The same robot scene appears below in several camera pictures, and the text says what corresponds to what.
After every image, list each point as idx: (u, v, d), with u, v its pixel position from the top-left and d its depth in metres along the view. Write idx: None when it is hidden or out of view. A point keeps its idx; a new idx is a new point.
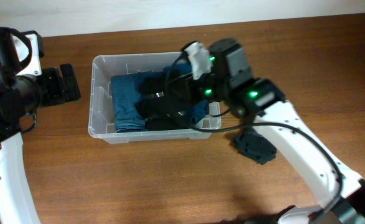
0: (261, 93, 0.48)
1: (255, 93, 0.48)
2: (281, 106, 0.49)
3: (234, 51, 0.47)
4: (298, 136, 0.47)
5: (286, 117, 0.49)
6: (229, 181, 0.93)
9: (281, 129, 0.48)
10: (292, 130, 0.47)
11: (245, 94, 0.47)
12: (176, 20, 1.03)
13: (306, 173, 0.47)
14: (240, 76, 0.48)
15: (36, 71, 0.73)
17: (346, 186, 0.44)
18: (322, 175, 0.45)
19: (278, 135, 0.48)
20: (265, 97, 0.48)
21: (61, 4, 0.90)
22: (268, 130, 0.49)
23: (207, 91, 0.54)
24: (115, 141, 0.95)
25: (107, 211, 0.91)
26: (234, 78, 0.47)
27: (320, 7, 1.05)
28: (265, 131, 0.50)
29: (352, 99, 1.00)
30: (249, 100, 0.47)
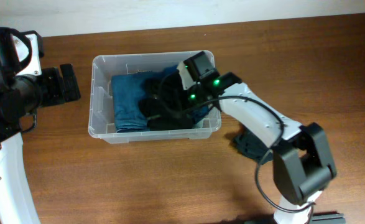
0: (222, 80, 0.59)
1: (218, 80, 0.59)
2: (237, 86, 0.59)
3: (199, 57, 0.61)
4: (249, 104, 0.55)
5: (242, 92, 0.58)
6: (229, 180, 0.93)
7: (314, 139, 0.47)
9: (235, 101, 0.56)
10: (244, 100, 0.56)
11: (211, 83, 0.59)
12: (176, 20, 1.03)
13: (257, 130, 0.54)
14: (207, 74, 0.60)
15: (36, 71, 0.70)
17: (293, 133, 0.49)
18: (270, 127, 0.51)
19: (235, 106, 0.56)
20: (225, 84, 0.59)
21: (60, 4, 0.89)
22: (228, 104, 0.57)
23: (192, 96, 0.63)
24: (115, 141, 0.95)
25: (107, 211, 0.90)
26: (201, 76, 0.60)
27: (320, 6, 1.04)
28: (227, 107, 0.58)
29: (353, 98, 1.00)
30: (214, 86, 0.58)
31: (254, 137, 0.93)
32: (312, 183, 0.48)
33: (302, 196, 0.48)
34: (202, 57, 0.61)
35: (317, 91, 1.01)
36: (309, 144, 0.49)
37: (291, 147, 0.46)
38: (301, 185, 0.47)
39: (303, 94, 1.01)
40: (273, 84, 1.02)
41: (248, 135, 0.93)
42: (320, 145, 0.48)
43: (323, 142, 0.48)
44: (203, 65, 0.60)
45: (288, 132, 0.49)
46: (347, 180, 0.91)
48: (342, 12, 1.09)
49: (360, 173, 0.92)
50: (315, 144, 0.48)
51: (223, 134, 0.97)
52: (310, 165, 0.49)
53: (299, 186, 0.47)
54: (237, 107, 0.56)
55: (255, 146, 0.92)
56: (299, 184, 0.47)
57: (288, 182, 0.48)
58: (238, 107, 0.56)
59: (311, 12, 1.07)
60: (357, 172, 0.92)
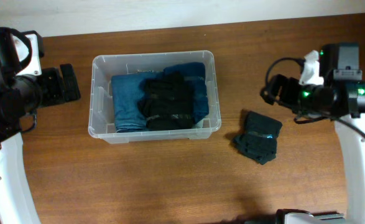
0: None
1: (364, 91, 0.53)
2: None
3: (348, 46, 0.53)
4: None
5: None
6: (229, 180, 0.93)
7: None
9: (362, 142, 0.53)
10: None
11: (354, 87, 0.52)
12: (176, 20, 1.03)
13: (355, 179, 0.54)
14: (348, 73, 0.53)
15: (36, 71, 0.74)
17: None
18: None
19: (352, 141, 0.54)
20: None
21: (60, 4, 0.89)
22: (345, 127, 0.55)
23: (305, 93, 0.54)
24: (115, 141, 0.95)
25: (107, 211, 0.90)
26: (339, 70, 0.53)
27: (321, 7, 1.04)
28: (343, 135, 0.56)
29: None
30: (355, 94, 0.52)
31: (254, 137, 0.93)
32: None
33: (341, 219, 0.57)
34: (349, 47, 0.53)
35: None
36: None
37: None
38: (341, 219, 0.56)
39: None
40: None
41: (247, 135, 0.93)
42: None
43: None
44: (347, 59, 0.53)
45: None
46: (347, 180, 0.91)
48: (344, 13, 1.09)
49: None
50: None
51: (223, 134, 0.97)
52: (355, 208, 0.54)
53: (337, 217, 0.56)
54: (357, 147, 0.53)
55: (255, 146, 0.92)
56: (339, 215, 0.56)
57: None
58: (359, 152, 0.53)
59: (311, 12, 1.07)
60: None
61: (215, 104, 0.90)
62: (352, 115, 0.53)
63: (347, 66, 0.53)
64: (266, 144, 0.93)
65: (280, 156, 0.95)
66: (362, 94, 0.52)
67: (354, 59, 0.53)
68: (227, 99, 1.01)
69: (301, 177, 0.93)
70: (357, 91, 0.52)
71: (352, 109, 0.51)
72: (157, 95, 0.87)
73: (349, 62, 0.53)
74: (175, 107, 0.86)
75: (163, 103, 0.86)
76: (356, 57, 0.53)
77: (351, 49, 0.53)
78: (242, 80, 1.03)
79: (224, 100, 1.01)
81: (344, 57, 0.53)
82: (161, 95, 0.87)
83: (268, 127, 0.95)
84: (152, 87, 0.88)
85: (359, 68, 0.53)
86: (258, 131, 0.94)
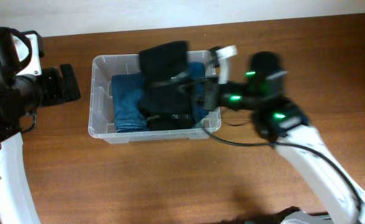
0: (286, 116, 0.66)
1: (282, 116, 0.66)
2: (306, 129, 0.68)
3: (277, 76, 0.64)
4: (319, 158, 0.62)
5: (308, 141, 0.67)
6: (229, 181, 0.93)
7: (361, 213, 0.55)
9: (304, 153, 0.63)
10: (314, 155, 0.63)
11: (272, 115, 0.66)
12: (176, 20, 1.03)
13: (324, 196, 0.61)
14: (275, 99, 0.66)
15: (36, 71, 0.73)
17: None
18: (341, 200, 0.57)
19: (300, 156, 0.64)
20: (292, 122, 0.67)
21: (60, 4, 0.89)
22: (286, 147, 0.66)
23: (235, 99, 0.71)
24: (115, 141, 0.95)
25: (107, 211, 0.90)
26: (264, 98, 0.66)
27: (320, 7, 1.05)
28: (288, 153, 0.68)
29: (352, 99, 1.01)
30: (277, 121, 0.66)
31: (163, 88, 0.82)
32: None
33: None
34: (277, 77, 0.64)
35: (316, 92, 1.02)
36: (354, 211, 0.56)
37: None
38: None
39: (304, 95, 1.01)
40: None
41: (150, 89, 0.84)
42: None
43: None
44: (274, 85, 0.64)
45: (362, 214, 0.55)
46: None
48: (343, 13, 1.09)
49: (360, 173, 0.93)
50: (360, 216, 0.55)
51: (223, 134, 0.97)
52: None
53: None
54: (305, 160, 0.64)
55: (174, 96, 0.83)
56: None
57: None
58: (306, 160, 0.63)
59: (311, 12, 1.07)
60: (356, 173, 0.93)
61: None
62: (283, 136, 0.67)
63: (273, 92, 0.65)
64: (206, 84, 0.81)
65: (280, 156, 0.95)
66: (282, 118, 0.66)
67: (279, 86, 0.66)
68: None
69: (301, 178, 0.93)
70: (278, 119, 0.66)
71: (277, 132, 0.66)
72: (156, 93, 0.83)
73: (272, 87, 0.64)
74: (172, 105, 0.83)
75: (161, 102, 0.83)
76: (280, 84, 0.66)
77: (278, 74, 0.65)
78: None
79: None
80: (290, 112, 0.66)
81: (273, 85, 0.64)
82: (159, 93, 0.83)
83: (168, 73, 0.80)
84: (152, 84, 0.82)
85: (283, 95, 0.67)
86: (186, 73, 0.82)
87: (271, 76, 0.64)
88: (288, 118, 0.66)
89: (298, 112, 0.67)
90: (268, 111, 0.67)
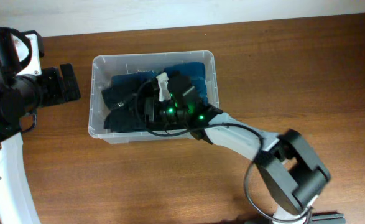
0: (206, 115, 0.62)
1: (203, 116, 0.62)
2: (224, 116, 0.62)
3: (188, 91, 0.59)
4: (226, 128, 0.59)
5: (224, 119, 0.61)
6: (229, 180, 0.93)
7: (293, 144, 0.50)
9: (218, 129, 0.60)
10: (226, 126, 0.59)
11: (196, 118, 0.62)
12: (176, 20, 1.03)
13: (249, 155, 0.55)
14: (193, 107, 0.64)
15: (36, 71, 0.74)
17: (268, 142, 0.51)
18: (249, 144, 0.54)
19: (219, 134, 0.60)
20: (211, 117, 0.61)
21: (61, 4, 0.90)
22: (214, 130, 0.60)
23: (170, 111, 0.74)
24: (115, 141, 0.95)
25: (107, 211, 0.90)
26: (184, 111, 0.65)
27: (319, 7, 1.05)
28: (212, 135, 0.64)
29: (352, 99, 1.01)
30: (198, 122, 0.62)
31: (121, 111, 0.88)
32: (311, 193, 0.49)
33: (300, 205, 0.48)
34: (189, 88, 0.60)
35: (316, 91, 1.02)
36: (292, 152, 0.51)
37: (272, 157, 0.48)
38: (296, 192, 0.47)
39: (304, 95, 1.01)
40: (272, 84, 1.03)
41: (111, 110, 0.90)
42: (303, 149, 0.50)
43: (319, 187, 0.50)
44: (191, 98, 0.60)
45: (268, 144, 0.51)
46: (346, 180, 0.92)
48: (342, 12, 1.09)
49: (360, 173, 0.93)
50: (294, 150, 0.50)
51: None
52: (300, 173, 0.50)
53: (294, 195, 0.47)
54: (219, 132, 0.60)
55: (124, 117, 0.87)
56: (293, 192, 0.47)
57: (277, 173, 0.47)
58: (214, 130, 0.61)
59: (310, 12, 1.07)
60: (356, 172, 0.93)
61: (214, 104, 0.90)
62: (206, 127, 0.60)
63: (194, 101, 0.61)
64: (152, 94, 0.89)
65: None
66: (203, 117, 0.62)
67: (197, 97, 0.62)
68: (227, 101, 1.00)
69: None
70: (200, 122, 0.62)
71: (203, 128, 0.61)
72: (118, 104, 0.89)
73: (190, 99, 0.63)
74: (127, 120, 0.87)
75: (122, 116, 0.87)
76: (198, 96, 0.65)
77: (189, 91, 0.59)
78: (242, 80, 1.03)
79: (224, 100, 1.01)
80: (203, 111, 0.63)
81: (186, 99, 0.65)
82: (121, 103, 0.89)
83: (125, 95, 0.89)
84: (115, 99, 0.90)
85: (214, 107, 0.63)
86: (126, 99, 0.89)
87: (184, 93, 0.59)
88: (210, 116, 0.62)
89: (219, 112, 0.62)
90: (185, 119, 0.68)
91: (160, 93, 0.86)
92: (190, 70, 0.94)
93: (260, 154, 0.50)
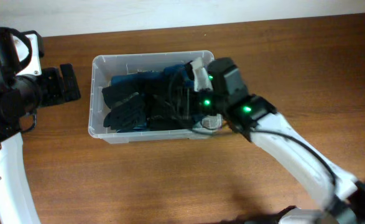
0: (254, 107, 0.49)
1: (249, 108, 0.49)
2: (275, 117, 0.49)
3: (230, 72, 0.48)
4: (281, 140, 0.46)
5: (280, 127, 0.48)
6: (229, 180, 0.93)
7: None
9: (273, 137, 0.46)
10: (285, 138, 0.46)
11: (239, 110, 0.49)
12: (176, 20, 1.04)
13: (300, 180, 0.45)
14: (237, 94, 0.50)
15: (36, 71, 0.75)
17: (342, 187, 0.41)
18: (317, 178, 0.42)
19: (270, 144, 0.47)
20: (259, 112, 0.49)
21: (61, 4, 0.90)
22: (267, 140, 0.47)
23: (207, 102, 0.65)
24: (115, 141, 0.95)
25: (107, 211, 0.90)
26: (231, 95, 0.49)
27: (319, 7, 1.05)
28: (261, 144, 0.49)
29: (352, 99, 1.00)
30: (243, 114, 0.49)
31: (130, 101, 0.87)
32: None
33: None
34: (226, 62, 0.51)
35: (317, 91, 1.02)
36: (360, 200, 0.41)
37: (346, 208, 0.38)
38: None
39: (304, 95, 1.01)
40: (273, 84, 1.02)
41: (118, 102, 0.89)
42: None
43: None
44: (233, 83, 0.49)
45: (342, 189, 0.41)
46: None
48: (342, 12, 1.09)
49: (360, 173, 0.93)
50: None
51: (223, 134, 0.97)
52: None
53: None
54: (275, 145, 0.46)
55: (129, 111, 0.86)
56: None
57: None
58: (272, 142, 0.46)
59: (310, 12, 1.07)
60: (356, 172, 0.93)
61: None
62: (254, 127, 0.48)
63: (235, 87, 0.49)
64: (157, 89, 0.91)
65: None
66: (249, 111, 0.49)
67: None
68: None
69: None
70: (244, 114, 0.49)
71: (249, 125, 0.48)
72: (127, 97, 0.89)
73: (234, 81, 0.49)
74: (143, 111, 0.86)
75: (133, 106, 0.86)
76: None
77: (232, 72, 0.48)
78: None
79: None
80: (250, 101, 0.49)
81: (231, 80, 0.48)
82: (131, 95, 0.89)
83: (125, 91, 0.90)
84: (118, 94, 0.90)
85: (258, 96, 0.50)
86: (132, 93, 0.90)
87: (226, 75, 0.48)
88: (256, 110, 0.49)
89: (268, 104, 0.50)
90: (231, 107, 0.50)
91: (195, 81, 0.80)
92: None
93: (332, 198, 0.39)
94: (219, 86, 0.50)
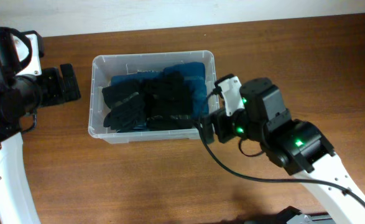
0: (305, 140, 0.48)
1: (301, 141, 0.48)
2: (329, 159, 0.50)
3: (269, 95, 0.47)
4: (340, 193, 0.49)
5: (337, 175, 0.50)
6: (229, 180, 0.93)
7: None
9: (331, 189, 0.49)
10: (342, 191, 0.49)
11: (290, 143, 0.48)
12: (176, 20, 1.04)
13: None
14: (278, 118, 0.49)
15: (36, 71, 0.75)
17: None
18: None
19: (325, 194, 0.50)
20: (309, 145, 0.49)
21: (61, 4, 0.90)
22: (323, 191, 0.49)
23: (239, 129, 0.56)
24: (115, 141, 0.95)
25: (107, 211, 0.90)
26: (270, 121, 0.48)
27: (319, 7, 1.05)
28: (312, 188, 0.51)
29: (352, 99, 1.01)
30: (295, 150, 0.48)
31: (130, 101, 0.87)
32: None
33: None
34: (263, 84, 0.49)
35: (317, 91, 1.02)
36: None
37: None
38: None
39: (304, 95, 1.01)
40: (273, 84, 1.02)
41: (119, 103, 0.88)
42: None
43: None
44: (272, 106, 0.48)
45: None
46: None
48: (342, 12, 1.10)
49: (360, 173, 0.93)
50: None
51: None
52: None
53: None
54: (333, 200, 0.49)
55: (130, 111, 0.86)
56: None
57: None
58: (329, 195, 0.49)
59: (310, 12, 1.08)
60: (356, 172, 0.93)
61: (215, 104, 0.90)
62: (307, 167, 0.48)
63: (276, 111, 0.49)
64: (159, 89, 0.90)
65: None
66: (300, 145, 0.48)
67: (278, 104, 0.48)
68: None
69: None
70: (295, 148, 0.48)
71: (299, 160, 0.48)
72: (128, 97, 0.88)
73: (273, 106, 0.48)
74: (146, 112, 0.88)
75: (136, 107, 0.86)
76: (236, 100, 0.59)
77: (272, 94, 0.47)
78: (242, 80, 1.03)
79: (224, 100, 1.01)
80: (300, 134, 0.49)
81: (270, 104, 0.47)
82: (132, 95, 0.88)
83: (126, 91, 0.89)
84: (119, 93, 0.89)
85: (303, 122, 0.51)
86: (132, 94, 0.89)
87: (264, 97, 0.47)
88: (306, 142, 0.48)
89: (314, 133, 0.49)
90: (273, 138, 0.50)
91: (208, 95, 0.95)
92: (190, 71, 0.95)
93: None
94: (254, 111, 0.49)
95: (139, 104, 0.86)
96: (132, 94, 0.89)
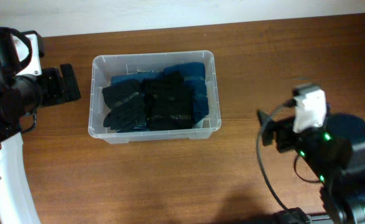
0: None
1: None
2: None
3: (360, 145, 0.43)
4: None
5: None
6: (229, 180, 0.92)
7: None
9: None
10: None
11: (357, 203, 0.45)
12: (176, 20, 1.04)
13: None
14: (355, 169, 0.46)
15: (36, 71, 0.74)
17: None
18: None
19: None
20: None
21: (61, 4, 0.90)
22: None
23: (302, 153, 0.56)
24: (115, 141, 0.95)
25: (107, 211, 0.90)
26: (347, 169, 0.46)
27: (318, 7, 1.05)
28: None
29: (355, 99, 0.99)
30: (359, 211, 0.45)
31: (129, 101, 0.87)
32: None
33: None
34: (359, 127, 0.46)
35: None
36: None
37: None
38: None
39: None
40: None
41: (119, 103, 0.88)
42: None
43: None
44: (357, 158, 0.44)
45: None
46: None
48: (342, 12, 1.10)
49: None
50: None
51: (223, 134, 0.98)
52: None
53: None
54: None
55: (130, 111, 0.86)
56: None
57: None
58: None
59: (310, 12, 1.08)
60: None
61: (215, 104, 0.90)
62: None
63: (357, 163, 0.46)
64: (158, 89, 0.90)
65: None
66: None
67: None
68: (227, 100, 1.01)
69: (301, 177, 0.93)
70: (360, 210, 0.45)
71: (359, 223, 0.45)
72: (128, 98, 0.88)
73: (355, 158, 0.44)
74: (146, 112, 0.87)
75: (136, 107, 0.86)
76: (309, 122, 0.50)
77: None
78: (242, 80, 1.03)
79: (224, 100, 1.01)
80: None
81: (354, 156, 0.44)
82: (132, 95, 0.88)
83: (125, 91, 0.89)
84: (118, 93, 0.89)
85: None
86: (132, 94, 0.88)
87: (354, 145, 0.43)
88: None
89: None
90: (341, 186, 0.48)
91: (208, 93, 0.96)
92: (190, 71, 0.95)
93: None
94: (334, 152, 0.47)
95: (138, 104, 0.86)
96: (132, 94, 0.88)
